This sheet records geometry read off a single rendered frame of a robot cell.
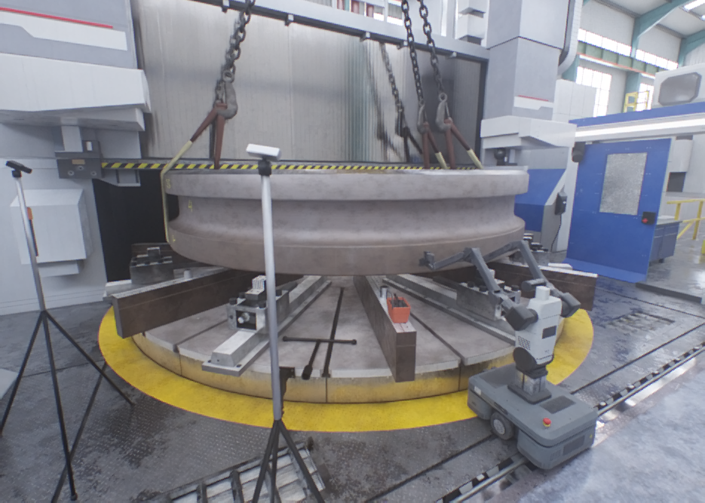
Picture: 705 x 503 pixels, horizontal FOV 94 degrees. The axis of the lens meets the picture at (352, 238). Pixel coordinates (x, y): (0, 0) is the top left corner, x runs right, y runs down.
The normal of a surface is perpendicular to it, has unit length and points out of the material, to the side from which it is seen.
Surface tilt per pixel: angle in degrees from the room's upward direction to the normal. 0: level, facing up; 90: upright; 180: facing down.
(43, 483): 0
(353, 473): 0
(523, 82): 90
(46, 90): 90
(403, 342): 90
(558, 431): 45
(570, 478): 0
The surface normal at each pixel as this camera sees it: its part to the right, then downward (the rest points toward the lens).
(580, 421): 0.29, -0.57
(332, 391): -0.02, 0.19
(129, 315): 0.80, 0.11
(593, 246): -0.88, 0.09
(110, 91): 0.47, 0.17
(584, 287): -0.61, 0.15
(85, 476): 0.00, -0.98
